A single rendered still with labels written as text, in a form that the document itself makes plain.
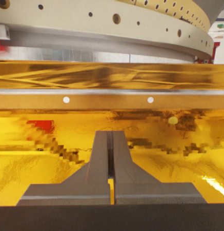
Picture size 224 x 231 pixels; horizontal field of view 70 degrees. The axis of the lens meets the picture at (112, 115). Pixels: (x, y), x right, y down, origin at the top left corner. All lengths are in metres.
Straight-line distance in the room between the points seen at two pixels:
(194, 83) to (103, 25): 0.19
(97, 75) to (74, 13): 0.10
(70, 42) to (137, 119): 0.18
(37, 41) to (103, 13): 0.12
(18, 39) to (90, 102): 0.15
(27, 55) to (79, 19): 0.10
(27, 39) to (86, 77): 0.11
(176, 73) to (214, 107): 0.10
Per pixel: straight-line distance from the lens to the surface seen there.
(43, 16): 0.26
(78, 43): 0.32
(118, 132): 0.15
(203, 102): 0.35
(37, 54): 0.30
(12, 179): 0.34
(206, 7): 0.58
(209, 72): 0.35
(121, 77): 0.30
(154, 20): 0.33
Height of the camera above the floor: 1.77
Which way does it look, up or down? 15 degrees up
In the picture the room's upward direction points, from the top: 179 degrees counter-clockwise
